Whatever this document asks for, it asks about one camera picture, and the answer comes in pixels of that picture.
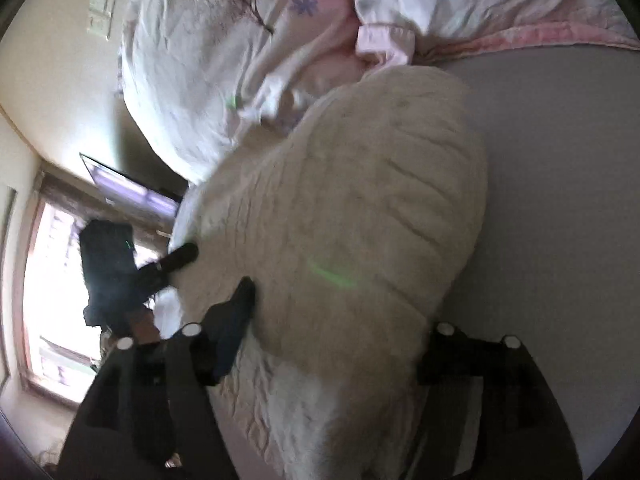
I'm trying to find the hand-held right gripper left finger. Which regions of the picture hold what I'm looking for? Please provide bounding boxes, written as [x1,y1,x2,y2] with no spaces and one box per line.
[59,276,257,480]

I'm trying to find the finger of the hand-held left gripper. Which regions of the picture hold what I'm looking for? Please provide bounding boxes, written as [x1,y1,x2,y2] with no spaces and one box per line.
[136,242,200,288]

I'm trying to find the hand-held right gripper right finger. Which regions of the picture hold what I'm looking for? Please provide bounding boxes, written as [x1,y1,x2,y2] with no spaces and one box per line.
[417,321,585,480]

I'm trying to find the person's left forearm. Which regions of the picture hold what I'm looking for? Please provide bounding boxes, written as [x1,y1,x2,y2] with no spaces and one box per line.
[124,306,162,346]

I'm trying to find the window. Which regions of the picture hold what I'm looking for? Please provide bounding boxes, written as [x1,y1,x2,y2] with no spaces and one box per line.
[19,172,177,407]

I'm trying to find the dark flat screen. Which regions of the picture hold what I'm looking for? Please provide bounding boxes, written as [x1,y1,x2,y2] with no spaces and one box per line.
[80,152,184,221]

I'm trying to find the grey bed sheet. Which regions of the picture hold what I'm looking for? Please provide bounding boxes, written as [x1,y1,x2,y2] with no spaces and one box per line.
[425,42,640,480]

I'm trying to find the white floral quilt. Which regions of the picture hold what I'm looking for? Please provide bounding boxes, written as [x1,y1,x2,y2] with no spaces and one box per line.
[117,0,640,186]

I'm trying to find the pink cloth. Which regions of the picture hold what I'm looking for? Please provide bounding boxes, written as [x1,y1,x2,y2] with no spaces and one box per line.
[239,0,417,128]

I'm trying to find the white wall panel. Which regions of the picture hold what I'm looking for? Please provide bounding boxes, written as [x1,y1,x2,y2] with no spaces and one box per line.
[87,0,121,41]

